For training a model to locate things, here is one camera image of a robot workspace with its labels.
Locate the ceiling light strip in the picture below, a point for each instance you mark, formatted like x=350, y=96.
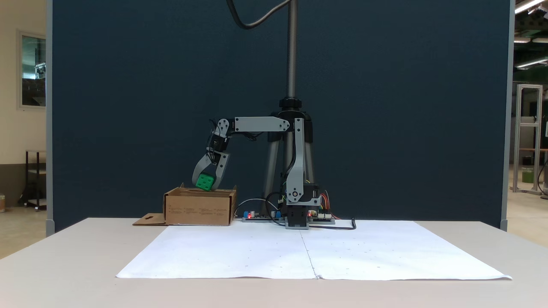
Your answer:
x=522, y=39
x=528, y=5
x=531, y=63

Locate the green bin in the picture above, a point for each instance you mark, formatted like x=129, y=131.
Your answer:
x=528, y=176

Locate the aluminium profile frame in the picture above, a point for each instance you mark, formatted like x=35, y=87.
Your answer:
x=519, y=128

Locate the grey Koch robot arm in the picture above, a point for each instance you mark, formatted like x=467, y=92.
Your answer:
x=261, y=124

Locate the green die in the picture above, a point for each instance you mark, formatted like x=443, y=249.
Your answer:
x=204, y=182

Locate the framed wall window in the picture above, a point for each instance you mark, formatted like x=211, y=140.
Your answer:
x=33, y=72

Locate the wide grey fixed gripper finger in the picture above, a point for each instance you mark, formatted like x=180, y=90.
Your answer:
x=200, y=167

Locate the dark shelf cart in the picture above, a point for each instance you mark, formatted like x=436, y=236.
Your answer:
x=26, y=179

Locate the white paper sheet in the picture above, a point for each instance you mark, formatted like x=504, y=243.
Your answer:
x=385, y=252

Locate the small brown container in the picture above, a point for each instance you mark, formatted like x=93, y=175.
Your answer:
x=2, y=204

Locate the black camera tripod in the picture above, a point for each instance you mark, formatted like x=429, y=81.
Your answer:
x=291, y=51

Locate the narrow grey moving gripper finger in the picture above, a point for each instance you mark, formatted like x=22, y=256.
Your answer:
x=222, y=164

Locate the brown cardboard box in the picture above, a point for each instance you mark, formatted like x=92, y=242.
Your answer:
x=197, y=209

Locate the dark blue partition panel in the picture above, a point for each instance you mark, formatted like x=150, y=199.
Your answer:
x=128, y=107

